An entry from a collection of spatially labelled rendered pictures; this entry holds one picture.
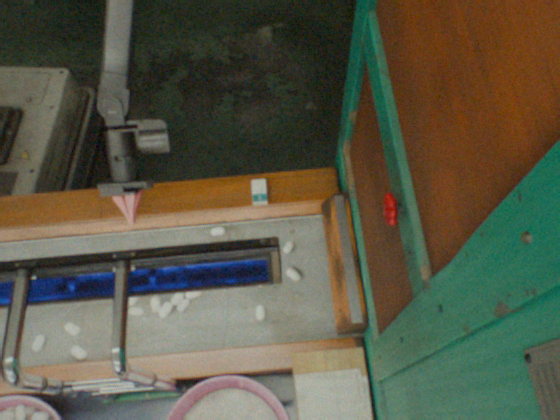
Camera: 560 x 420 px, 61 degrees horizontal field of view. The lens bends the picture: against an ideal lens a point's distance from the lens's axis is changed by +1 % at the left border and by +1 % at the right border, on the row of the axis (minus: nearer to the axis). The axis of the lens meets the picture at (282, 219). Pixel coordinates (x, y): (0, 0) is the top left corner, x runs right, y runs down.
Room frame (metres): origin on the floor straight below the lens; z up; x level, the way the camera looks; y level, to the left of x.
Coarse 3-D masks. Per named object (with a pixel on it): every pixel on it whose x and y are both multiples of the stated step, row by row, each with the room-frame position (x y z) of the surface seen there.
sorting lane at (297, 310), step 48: (48, 240) 0.46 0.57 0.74; (96, 240) 0.44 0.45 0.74; (144, 240) 0.43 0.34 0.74; (192, 240) 0.42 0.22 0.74; (288, 240) 0.40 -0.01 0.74; (240, 288) 0.29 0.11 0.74; (288, 288) 0.28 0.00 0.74; (0, 336) 0.23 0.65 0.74; (48, 336) 0.22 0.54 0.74; (96, 336) 0.21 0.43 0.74; (144, 336) 0.20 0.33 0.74; (192, 336) 0.19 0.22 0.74; (240, 336) 0.19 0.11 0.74; (288, 336) 0.18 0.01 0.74; (336, 336) 0.17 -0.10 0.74
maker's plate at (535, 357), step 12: (528, 348) 0.04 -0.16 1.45; (540, 348) 0.03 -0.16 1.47; (552, 348) 0.03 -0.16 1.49; (528, 360) 0.03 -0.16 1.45; (540, 360) 0.03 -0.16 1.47; (552, 360) 0.02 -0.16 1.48; (540, 372) 0.02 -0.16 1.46; (552, 372) 0.02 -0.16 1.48; (540, 384) 0.01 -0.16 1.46; (552, 384) 0.01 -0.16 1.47; (540, 396) 0.00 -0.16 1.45; (552, 396) 0.00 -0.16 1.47; (540, 408) 0.00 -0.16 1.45; (552, 408) 0.00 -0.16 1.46
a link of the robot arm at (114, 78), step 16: (112, 0) 0.76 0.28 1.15; (128, 0) 0.76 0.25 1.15; (112, 16) 0.73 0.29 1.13; (128, 16) 0.74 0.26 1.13; (112, 32) 0.71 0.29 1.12; (128, 32) 0.72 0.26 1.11; (112, 48) 0.69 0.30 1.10; (128, 48) 0.69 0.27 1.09; (112, 64) 0.66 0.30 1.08; (128, 64) 0.67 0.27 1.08; (112, 80) 0.64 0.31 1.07; (128, 80) 0.64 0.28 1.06; (112, 96) 0.62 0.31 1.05; (128, 96) 0.62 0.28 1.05; (128, 112) 0.62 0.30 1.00
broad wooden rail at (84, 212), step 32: (64, 192) 0.57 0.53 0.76; (96, 192) 0.56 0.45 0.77; (160, 192) 0.55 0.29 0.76; (192, 192) 0.54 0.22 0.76; (224, 192) 0.53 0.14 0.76; (288, 192) 0.52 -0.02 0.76; (320, 192) 0.51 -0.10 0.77; (0, 224) 0.50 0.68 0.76; (32, 224) 0.49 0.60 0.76; (64, 224) 0.48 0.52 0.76; (96, 224) 0.48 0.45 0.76; (128, 224) 0.47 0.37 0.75; (160, 224) 0.47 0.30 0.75; (192, 224) 0.46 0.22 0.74
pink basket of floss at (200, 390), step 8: (224, 376) 0.10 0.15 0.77; (232, 376) 0.10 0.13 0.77; (240, 376) 0.10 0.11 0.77; (200, 384) 0.09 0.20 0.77; (208, 384) 0.09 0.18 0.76; (216, 384) 0.09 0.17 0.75; (224, 384) 0.09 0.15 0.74; (232, 384) 0.09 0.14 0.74; (240, 384) 0.09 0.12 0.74; (248, 384) 0.08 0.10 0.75; (256, 384) 0.08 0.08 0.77; (192, 392) 0.08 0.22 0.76; (200, 392) 0.08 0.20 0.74; (208, 392) 0.08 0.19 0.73; (256, 392) 0.07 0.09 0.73; (264, 392) 0.06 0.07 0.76; (184, 400) 0.06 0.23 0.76; (192, 400) 0.06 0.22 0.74; (264, 400) 0.05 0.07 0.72; (272, 400) 0.05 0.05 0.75; (176, 408) 0.05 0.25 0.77; (184, 408) 0.05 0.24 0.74; (272, 408) 0.03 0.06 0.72; (280, 408) 0.03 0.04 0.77; (168, 416) 0.03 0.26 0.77; (176, 416) 0.03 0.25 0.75; (184, 416) 0.03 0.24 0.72; (280, 416) 0.02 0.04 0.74
